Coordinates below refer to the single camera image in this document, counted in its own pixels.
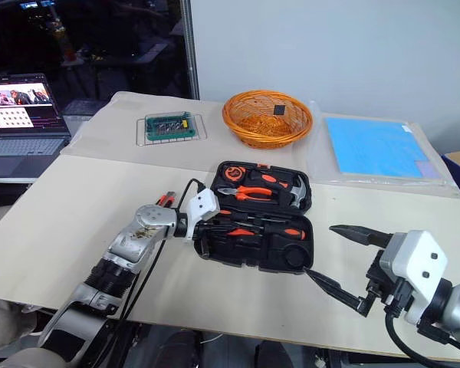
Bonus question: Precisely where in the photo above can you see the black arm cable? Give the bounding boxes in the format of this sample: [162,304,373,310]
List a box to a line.
[385,298,460,368]
[99,178,208,368]

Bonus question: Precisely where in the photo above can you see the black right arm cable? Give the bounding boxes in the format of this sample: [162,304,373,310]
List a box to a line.
[385,298,460,368]

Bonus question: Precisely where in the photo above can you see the orange black tape measure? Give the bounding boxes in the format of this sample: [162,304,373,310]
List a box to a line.
[218,164,250,184]

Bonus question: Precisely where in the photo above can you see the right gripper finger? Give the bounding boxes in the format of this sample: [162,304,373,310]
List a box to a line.
[304,268,375,318]
[328,224,393,249]

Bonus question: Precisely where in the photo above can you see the grey metal frame post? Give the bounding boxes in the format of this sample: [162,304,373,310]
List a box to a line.
[182,0,201,100]

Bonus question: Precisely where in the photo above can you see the metal wire rack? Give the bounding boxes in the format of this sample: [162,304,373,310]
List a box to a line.
[135,113,209,146]

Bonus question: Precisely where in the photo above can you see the red grey utility knife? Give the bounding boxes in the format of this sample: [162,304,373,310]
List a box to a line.
[155,190,177,210]

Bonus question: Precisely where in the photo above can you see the orange handled pliers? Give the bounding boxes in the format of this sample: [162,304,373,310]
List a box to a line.
[216,185,274,202]

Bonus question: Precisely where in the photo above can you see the clear plastic bag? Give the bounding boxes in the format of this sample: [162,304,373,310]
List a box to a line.
[306,101,460,199]

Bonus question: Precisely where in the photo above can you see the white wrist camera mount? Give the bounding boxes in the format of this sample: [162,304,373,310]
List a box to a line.
[184,188,221,242]
[379,229,449,325]

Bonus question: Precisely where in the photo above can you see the open grey laptop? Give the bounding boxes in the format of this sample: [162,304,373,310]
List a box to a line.
[0,73,72,179]

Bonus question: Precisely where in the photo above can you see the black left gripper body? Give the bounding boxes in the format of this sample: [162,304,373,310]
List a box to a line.
[193,220,224,258]

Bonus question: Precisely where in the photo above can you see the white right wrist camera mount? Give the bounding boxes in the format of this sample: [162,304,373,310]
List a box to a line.
[379,229,449,325]

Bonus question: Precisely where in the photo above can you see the green screwdriver bit box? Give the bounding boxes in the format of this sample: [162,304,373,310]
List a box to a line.
[144,110,198,141]

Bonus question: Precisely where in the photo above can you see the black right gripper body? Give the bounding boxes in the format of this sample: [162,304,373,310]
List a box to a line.
[365,248,408,318]

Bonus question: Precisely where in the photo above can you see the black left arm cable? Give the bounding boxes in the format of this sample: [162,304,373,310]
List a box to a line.
[99,178,208,368]

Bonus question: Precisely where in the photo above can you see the short orange black screwdriver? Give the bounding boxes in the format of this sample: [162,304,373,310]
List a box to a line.
[214,228,256,238]

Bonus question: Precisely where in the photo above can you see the long orange black screwdriver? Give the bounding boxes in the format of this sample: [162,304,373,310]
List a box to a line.
[229,220,307,242]

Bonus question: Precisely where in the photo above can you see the beige cloth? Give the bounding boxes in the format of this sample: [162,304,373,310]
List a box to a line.
[0,297,43,352]

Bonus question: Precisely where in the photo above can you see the claw hammer black orange handle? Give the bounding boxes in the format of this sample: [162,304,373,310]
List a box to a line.
[248,169,312,211]

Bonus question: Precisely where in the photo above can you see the blue sheet pad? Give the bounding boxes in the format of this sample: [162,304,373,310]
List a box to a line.
[324,117,434,179]

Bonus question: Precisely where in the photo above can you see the black plastic tool case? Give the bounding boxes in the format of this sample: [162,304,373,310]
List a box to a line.
[193,159,316,276]

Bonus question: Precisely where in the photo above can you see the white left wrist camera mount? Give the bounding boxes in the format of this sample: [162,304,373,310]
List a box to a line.
[184,188,221,242]

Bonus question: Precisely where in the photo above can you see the orange wicker basket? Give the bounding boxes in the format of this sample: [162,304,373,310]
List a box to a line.
[222,90,314,150]

